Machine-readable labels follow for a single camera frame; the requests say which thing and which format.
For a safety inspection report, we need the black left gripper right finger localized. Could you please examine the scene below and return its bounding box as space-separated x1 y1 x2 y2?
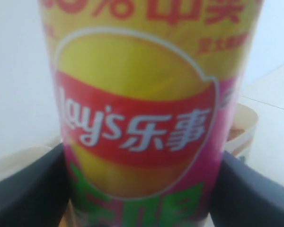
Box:
209 152 284 227

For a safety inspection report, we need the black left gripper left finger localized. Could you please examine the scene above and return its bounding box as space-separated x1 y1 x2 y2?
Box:
0 144 71 227

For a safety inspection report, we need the orange instant noodle bag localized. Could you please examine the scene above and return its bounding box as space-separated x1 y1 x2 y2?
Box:
227 126 245 141

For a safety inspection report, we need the pink Lays chips can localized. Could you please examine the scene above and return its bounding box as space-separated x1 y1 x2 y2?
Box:
38 0 263 227

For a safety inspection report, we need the cream bin with triangle mark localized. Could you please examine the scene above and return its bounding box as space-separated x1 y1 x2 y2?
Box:
0 140 62 182

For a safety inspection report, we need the cream bin with circle mark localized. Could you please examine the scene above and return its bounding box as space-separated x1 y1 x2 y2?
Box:
225 104 258 162

